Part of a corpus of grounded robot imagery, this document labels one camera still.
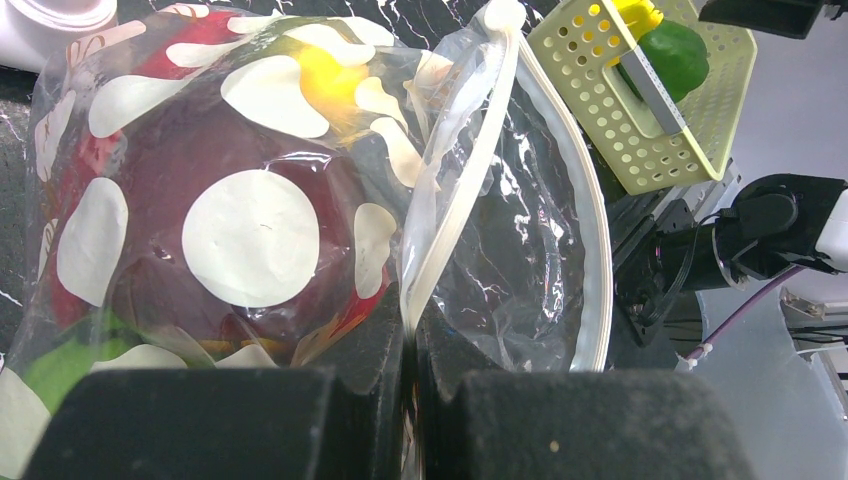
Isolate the pale green perforated basket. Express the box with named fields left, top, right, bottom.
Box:
left=527, top=1, right=757, bottom=195

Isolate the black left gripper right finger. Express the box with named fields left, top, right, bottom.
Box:
left=415, top=307, right=755, bottom=479

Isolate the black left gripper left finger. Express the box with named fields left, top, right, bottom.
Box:
left=25, top=291, right=403, bottom=479

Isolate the fake green pepper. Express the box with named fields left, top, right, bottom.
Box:
left=628, top=19, right=710, bottom=103

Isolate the fake yellow lemon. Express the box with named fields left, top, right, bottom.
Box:
left=295, top=46, right=369, bottom=143

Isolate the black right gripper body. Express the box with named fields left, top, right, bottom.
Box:
left=698, top=0, right=847, bottom=39

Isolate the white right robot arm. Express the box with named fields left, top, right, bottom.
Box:
left=616, top=173, right=847, bottom=347

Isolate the fake dark red apple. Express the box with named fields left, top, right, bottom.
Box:
left=108, top=99, right=364, bottom=344

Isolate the clear polka dot zip bag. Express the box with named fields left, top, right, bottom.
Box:
left=1, top=1, right=611, bottom=479

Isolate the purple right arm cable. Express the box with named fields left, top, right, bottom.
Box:
left=685, top=264, right=806, bottom=362

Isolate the fake green apple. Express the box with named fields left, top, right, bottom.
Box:
left=23, top=316, right=141, bottom=414

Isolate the yellow fake banana bunch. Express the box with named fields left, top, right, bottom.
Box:
left=613, top=0, right=665, bottom=42

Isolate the white pvc pipe frame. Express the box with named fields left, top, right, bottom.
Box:
left=1, top=0, right=118, bottom=73

